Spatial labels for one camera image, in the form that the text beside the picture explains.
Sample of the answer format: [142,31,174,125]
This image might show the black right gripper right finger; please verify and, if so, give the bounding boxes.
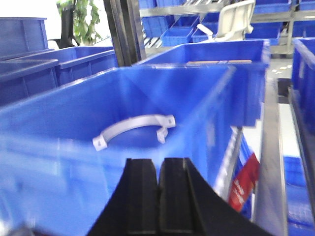
[159,158,269,236]

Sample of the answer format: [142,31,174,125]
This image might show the blue bin far left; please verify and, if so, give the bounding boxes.
[0,46,118,106]

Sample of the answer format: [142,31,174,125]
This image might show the large blue plastic bin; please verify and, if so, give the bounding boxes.
[0,65,236,236]

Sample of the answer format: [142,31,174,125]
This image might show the black vertical posts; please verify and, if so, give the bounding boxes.
[103,0,146,66]

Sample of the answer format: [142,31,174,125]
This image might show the white curved PVC pipe clamp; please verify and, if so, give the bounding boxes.
[92,114,176,151]

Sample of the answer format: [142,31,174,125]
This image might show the green potted plant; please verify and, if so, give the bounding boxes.
[57,0,101,48]

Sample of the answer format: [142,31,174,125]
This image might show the red label card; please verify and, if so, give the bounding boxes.
[228,152,260,212]

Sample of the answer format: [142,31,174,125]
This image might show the white plastic chair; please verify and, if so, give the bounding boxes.
[197,0,256,42]

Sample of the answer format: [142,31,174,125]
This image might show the metal shelf rack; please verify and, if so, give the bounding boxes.
[140,0,315,55]

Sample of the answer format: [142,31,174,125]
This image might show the blue bin right side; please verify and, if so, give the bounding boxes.
[291,37,315,133]

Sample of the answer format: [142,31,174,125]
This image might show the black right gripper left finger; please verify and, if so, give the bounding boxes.
[88,159,158,236]

